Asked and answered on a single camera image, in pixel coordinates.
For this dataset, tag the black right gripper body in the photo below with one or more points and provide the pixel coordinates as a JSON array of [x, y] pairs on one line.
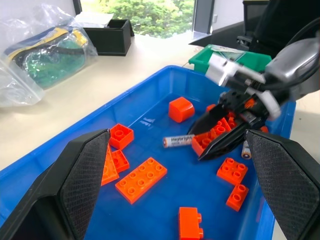
[[237, 102]]

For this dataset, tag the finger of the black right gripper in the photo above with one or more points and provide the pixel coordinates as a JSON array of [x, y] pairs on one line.
[[208, 122], [225, 146]]

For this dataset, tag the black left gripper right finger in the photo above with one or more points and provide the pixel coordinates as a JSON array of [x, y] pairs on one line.
[[287, 180]]

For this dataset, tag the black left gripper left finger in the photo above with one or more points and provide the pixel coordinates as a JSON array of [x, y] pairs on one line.
[[75, 180]]

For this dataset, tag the green plastic bin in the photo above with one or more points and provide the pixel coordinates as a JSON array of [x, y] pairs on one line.
[[200, 60]]

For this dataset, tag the blue plastic bin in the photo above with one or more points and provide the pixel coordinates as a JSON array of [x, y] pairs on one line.
[[175, 195]]

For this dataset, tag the small orange brick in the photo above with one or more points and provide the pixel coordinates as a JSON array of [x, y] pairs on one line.
[[210, 108], [264, 129]]

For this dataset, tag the white printed AA battery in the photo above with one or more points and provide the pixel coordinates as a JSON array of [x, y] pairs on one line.
[[246, 151], [178, 141]]

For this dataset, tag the orange two-by-four brick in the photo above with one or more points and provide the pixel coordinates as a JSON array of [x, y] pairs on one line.
[[202, 143], [140, 181]]

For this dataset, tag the smooth orange cube block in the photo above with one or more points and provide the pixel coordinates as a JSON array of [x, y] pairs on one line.
[[180, 108]]

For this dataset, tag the orange flat wedge plate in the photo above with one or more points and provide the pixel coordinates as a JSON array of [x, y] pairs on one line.
[[110, 170]]

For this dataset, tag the clear plastic packet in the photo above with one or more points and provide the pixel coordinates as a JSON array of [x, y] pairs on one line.
[[230, 52]]

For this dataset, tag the orange one-by-two brick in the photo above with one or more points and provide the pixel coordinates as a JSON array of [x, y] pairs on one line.
[[237, 197], [190, 223]]

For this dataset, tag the black desk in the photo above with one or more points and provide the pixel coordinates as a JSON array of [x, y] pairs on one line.
[[225, 32]]

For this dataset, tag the black office chair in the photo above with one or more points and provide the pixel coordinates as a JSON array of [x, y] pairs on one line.
[[275, 20]]

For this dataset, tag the clear plastic zip bag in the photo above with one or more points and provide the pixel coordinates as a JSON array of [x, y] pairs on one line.
[[22, 82]]

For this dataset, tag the green yellow bagged bundle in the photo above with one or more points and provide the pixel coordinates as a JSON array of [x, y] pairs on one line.
[[50, 62]]

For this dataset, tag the black open box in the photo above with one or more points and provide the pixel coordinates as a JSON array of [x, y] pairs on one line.
[[107, 41]]

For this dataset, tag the white paper sheet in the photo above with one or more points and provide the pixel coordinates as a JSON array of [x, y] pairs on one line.
[[92, 18]]

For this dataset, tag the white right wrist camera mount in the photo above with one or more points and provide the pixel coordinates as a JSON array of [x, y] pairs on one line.
[[221, 68]]

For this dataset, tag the grey window post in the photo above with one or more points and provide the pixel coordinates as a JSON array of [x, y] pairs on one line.
[[202, 17]]

